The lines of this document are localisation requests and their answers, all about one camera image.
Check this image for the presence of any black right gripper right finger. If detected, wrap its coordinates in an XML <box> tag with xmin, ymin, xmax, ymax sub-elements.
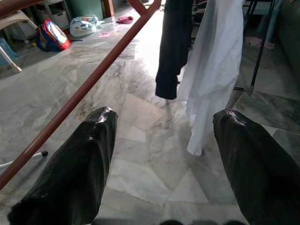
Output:
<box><xmin>212</xmin><ymin>109</ymin><xmax>300</xmax><ymax>225</ymax></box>

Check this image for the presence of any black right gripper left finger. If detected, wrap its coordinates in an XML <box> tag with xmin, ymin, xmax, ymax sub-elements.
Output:
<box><xmin>7</xmin><ymin>106</ymin><xmax>118</xmax><ymax>225</ymax></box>

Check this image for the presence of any reddish plastic clothes hanger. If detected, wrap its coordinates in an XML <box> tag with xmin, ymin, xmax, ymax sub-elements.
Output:
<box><xmin>0</xmin><ymin>0</ymin><xmax>162</xmax><ymax>192</ymax></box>

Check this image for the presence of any white shirt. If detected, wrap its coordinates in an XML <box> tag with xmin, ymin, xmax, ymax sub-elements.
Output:
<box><xmin>177</xmin><ymin>0</ymin><xmax>246</xmax><ymax>156</ymax></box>

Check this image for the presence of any black metal drying rack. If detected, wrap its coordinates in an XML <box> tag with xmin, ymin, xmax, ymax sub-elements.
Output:
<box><xmin>233</xmin><ymin>0</ymin><xmax>277</xmax><ymax>97</ymax></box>

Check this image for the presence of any pale pink floor rag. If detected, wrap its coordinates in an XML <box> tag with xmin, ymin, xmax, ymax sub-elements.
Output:
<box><xmin>245</xmin><ymin>36</ymin><xmax>275</xmax><ymax>50</ymax></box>

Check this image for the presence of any red and blue backpack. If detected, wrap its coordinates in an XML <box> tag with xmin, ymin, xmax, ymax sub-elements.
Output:
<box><xmin>36</xmin><ymin>18</ymin><xmax>72</xmax><ymax>52</ymax></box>

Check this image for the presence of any dark green sofa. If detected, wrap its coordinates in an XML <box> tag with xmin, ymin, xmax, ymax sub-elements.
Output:
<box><xmin>275</xmin><ymin>0</ymin><xmax>300</xmax><ymax>80</ymax></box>

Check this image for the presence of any white printed plastic bag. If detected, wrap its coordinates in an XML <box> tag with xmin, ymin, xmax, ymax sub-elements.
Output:
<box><xmin>69</xmin><ymin>15</ymin><xmax>105</xmax><ymax>38</ymax></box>

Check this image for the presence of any black shirt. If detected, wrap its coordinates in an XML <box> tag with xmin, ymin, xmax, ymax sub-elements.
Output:
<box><xmin>155</xmin><ymin>0</ymin><xmax>194</xmax><ymax>100</ymax></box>

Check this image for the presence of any white plastic drawer unit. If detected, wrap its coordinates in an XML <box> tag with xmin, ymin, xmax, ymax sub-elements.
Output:
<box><xmin>10</xmin><ymin>0</ymin><xmax>71</xmax><ymax>42</ymax></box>

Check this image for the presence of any crumpled pink cloth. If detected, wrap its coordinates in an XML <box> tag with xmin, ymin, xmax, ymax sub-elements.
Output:
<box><xmin>116</xmin><ymin>15</ymin><xmax>134</xmax><ymax>24</ymax></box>

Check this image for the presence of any dark green cabinet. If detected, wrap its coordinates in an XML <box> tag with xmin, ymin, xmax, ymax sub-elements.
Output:
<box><xmin>65</xmin><ymin>0</ymin><xmax>104</xmax><ymax>21</ymax></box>

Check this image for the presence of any white metal table leg frame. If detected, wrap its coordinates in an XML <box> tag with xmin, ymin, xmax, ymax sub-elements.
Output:
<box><xmin>0</xmin><ymin>151</ymin><xmax>49</xmax><ymax>168</ymax></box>

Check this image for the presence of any brown wooden post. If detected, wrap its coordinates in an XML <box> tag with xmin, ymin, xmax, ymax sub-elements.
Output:
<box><xmin>102</xmin><ymin>0</ymin><xmax>115</xmax><ymax>17</ymax></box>

